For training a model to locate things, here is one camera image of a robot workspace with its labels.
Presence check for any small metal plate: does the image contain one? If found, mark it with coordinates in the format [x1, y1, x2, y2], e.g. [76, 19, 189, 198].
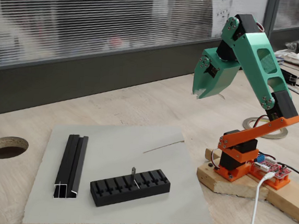
[129, 167, 141, 189]

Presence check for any black slotted holder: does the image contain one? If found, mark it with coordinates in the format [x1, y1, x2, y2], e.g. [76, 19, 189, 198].
[88, 163, 173, 213]

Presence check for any grey tape roll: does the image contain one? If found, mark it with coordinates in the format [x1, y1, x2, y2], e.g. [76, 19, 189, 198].
[241, 115, 290, 140]

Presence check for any printed paper sheet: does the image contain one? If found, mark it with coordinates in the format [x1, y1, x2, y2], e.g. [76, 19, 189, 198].
[209, 0, 269, 44]

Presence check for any short black profile offcut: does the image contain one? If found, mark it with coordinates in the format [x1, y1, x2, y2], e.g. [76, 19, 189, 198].
[280, 69, 298, 88]

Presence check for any red controller board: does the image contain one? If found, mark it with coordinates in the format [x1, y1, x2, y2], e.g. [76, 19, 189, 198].
[252, 152, 292, 180]

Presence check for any wooden robot mounting base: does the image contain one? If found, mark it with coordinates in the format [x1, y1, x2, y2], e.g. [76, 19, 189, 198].
[192, 146, 299, 224]

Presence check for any grey painted wooden board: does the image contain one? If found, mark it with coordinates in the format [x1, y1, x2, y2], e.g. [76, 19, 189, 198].
[21, 114, 222, 224]

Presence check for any black aluminium profile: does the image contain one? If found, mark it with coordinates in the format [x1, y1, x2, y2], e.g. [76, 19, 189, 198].
[52, 132, 90, 203]

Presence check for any white USB cable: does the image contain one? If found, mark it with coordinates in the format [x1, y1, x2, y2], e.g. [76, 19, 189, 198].
[249, 171, 274, 224]

